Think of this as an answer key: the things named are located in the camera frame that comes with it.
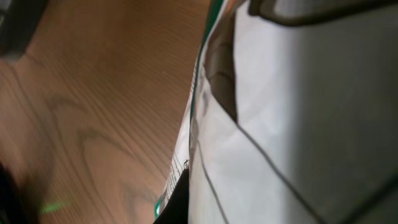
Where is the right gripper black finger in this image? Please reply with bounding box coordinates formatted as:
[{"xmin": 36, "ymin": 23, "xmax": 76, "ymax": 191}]
[{"xmin": 154, "ymin": 169, "xmax": 189, "ymax": 224}]

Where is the green snack bag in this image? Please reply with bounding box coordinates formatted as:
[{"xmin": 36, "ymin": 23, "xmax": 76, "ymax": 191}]
[{"xmin": 155, "ymin": 0, "xmax": 397, "ymax": 224}]

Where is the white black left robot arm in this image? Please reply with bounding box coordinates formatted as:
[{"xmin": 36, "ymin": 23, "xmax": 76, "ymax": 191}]
[{"xmin": 1, "ymin": 164, "xmax": 40, "ymax": 224}]

